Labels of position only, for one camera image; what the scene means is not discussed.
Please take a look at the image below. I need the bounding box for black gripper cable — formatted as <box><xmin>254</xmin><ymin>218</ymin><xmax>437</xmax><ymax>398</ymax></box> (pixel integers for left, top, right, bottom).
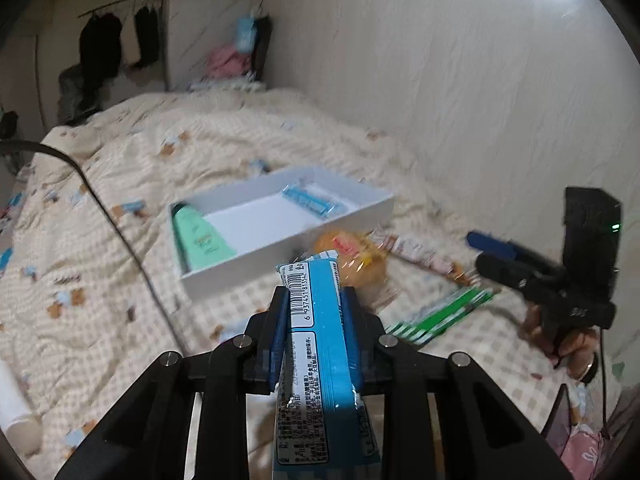
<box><xmin>0</xmin><ymin>140</ymin><xmax>188</xmax><ymax>356</ymax></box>
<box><xmin>599</xmin><ymin>327</ymin><xmax>613</xmax><ymax>441</ymax></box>

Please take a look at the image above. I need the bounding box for blue snack packet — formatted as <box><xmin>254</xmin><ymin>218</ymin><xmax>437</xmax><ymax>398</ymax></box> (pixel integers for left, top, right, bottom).
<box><xmin>272</xmin><ymin>252</ymin><xmax>381</xmax><ymax>480</ymax></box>
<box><xmin>281</xmin><ymin>182</ymin><xmax>347</xmax><ymax>219</ymax></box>

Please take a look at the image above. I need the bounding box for pink clothes pile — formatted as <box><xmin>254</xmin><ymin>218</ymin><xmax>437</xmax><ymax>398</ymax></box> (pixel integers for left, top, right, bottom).
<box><xmin>206</xmin><ymin>45</ymin><xmax>253</xmax><ymax>81</ymax></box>

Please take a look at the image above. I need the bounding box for black clothes rail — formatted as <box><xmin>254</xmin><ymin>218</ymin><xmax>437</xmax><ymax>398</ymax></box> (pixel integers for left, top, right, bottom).
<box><xmin>77</xmin><ymin>0</ymin><xmax>171</xmax><ymax>18</ymax></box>

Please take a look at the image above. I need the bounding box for dark grey chair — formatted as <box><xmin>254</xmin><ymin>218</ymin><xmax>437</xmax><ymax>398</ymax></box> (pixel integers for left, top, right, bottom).
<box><xmin>57</xmin><ymin>65</ymin><xmax>101</xmax><ymax>126</ymax></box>

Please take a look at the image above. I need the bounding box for packaged small bread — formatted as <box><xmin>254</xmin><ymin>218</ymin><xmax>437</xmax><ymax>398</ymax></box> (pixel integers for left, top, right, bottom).
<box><xmin>312</xmin><ymin>229</ymin><xmax>390</xmax><ymax>307</ymax></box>

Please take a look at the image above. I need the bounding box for blue tissue pack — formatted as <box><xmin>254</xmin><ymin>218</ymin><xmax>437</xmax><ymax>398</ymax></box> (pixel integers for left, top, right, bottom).
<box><xmin>235</xmin><ymin>16</ymin><xmax>260</xmax><ymax>53</ymax></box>

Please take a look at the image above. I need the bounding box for dark flat screen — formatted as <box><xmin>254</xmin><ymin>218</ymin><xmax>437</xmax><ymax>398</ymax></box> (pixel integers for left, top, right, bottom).
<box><xmin>542</xmin><ymin>384</ymin><xmax>572</xmax><ymax>448</ymax></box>

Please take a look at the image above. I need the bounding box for white bottle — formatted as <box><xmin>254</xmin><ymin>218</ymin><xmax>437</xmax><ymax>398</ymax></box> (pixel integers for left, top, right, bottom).
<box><xmin>0</xmin><ymin>360</ymin><xmax>42</xmax><ymax>457</ymax></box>

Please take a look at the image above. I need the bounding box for person's right hand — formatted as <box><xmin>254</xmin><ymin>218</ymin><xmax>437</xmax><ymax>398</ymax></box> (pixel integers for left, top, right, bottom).
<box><xmin>517</xmin><ymin>305</ymin><xmax>601</xmax><ymax>386</ymax></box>

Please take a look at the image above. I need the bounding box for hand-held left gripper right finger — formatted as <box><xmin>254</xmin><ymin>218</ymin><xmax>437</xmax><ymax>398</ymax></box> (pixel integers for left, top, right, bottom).
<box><xmin>340</xmin><ymin>286</ymin><xmax>573</xmax><ymax>480</ymax></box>

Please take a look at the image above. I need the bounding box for checkered bear blanket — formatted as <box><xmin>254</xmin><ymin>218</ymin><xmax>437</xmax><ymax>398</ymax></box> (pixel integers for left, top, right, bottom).
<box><xmin>0</xmin><ymin>87</ymin><xmax>601</xmax><ymax>480</ymax></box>

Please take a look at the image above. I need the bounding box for white cardboard box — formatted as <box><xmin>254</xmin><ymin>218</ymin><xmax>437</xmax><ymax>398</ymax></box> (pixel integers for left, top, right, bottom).
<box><xmin>167</xmin><ymin>165</ymin><xmax>397</xmax><ymax>302</ymax></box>

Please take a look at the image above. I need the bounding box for pink rabbit pillow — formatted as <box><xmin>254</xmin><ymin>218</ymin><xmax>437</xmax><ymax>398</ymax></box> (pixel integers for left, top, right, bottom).
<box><xmin>560</xmin><ymin>430</ymin><xmax>603</xmax><ymax>476</ymax></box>

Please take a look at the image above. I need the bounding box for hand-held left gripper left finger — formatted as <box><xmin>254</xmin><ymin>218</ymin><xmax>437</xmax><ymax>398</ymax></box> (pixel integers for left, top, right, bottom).
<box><xmin>52</xmin><ymin>285</ymin><xmax>293</xmax><ymax>480</ymax></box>

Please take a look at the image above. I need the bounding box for green snack packet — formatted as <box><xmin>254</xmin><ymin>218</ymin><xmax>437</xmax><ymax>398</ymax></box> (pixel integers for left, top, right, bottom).
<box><xmin>400</xmin><ymin>287</ymin><xmax>497</xmax><ymax>331</ymax></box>
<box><xmin>385</xmin><ymin>305</ymin><xmax>481</xmax><ymax>350</ymax></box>

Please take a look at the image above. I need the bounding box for orange cartoon snack packet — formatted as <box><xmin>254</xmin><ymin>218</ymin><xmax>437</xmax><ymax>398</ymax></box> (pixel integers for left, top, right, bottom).
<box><xmin>372</xmin><ymin>230</ymin><xmax>478</xmax><ymax>288</ymax></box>

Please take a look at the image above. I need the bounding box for green tube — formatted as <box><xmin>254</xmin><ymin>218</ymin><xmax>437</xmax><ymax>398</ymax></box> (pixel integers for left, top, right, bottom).
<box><xmin>171</xmin><ymin>204</ymin><xmax>237</xmax><ymax>272</ymax></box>

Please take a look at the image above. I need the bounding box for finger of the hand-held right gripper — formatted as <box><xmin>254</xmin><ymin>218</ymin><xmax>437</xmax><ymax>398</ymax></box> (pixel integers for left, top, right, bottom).
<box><xmin>474</xmin><ymin>252</ymin><xmax>551</xmax><ymax>306</ymax></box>
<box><xmin>466</xmin><ymin>230</ymin><xmax>563</xmax><ymax>276</ymax></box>

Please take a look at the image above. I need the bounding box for black hanging garment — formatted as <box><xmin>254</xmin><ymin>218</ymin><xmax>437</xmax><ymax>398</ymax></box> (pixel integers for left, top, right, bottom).
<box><xmin>79</xmin><ymin>12</ymin><xmax>123</xmax><ymax>111</ymax></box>
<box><xmin>131</xmin><ymin>5</ymin><xmax>161</xmax><ymax>68</ymax></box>

